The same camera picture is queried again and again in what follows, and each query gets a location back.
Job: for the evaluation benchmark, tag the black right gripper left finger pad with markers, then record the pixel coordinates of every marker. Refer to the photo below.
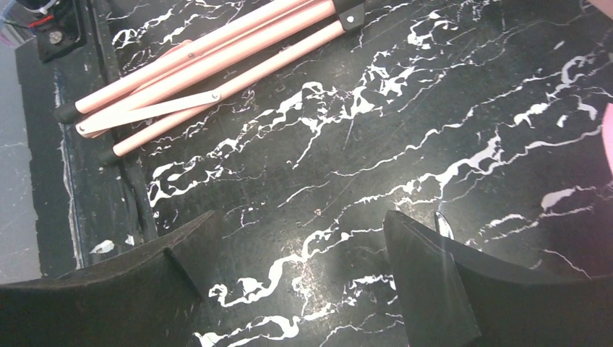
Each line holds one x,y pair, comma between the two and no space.
148,296

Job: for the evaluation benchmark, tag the right gripper right finger pad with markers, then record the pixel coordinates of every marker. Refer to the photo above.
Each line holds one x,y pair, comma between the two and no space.
454,295

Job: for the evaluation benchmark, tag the pink tripod music stand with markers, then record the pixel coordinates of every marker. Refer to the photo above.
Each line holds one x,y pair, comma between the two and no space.
152,92

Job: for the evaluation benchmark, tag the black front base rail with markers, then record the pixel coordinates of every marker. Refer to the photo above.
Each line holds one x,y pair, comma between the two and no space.
86,212

